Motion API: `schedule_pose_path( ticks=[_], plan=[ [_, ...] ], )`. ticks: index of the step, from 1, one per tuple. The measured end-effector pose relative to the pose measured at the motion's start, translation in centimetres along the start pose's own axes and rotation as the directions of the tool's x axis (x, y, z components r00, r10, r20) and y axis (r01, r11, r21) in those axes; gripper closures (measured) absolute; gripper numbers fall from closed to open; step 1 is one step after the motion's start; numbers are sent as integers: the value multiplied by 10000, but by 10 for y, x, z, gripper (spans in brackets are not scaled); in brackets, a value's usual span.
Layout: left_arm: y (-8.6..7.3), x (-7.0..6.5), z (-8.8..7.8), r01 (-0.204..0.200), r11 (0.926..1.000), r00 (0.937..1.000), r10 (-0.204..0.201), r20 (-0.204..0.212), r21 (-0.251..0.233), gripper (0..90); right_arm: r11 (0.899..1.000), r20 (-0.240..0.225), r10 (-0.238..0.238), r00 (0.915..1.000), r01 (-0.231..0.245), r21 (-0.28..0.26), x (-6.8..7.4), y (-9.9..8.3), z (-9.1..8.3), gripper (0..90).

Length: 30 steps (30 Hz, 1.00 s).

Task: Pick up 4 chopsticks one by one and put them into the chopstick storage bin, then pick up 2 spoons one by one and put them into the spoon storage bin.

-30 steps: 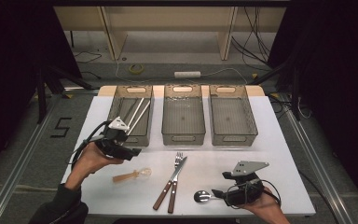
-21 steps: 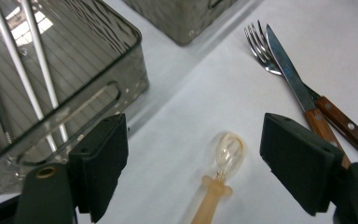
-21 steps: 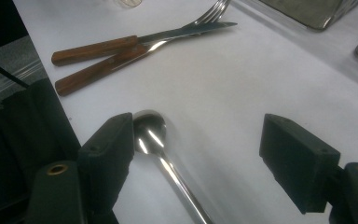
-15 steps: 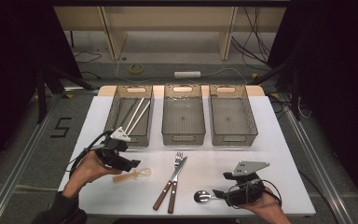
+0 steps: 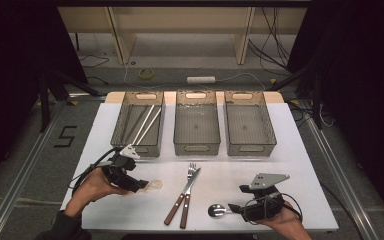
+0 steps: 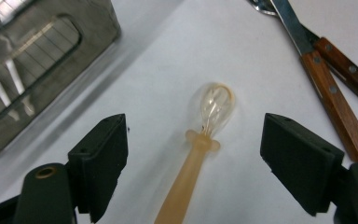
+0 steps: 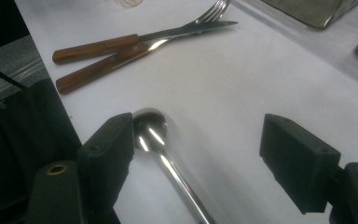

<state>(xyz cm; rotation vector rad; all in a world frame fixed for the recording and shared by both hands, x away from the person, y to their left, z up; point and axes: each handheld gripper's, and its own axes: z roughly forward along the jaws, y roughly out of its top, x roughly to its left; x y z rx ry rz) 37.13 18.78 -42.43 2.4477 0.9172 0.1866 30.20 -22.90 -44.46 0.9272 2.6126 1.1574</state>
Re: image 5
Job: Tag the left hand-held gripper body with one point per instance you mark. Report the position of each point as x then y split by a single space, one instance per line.
121 166

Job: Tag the black metal stand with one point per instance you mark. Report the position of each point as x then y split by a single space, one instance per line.
317 106
44 106

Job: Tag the yellow tape roll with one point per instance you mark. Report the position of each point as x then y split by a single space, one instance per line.
141 76

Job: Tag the white chopstick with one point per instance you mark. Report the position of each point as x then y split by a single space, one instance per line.
149 126
144 124

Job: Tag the person's right hand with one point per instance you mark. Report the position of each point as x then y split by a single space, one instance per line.
288 221

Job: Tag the person's left hand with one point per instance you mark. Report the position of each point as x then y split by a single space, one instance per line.
93 190

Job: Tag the light wooden desk frame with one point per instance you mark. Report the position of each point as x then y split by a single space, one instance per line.
180 20

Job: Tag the metal spoon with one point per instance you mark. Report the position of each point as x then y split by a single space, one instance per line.
216 210

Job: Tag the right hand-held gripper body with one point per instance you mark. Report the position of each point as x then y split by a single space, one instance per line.
265 208

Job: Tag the aluminium floor rail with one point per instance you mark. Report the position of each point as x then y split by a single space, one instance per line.
339 176
20 180

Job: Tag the white power strip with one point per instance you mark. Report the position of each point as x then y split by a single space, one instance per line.
200 80

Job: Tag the smoky clear plastic bin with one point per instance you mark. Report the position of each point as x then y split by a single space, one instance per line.
118 133
196 128
249 128

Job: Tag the black curtain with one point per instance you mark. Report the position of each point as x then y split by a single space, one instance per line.
363 83
13 66

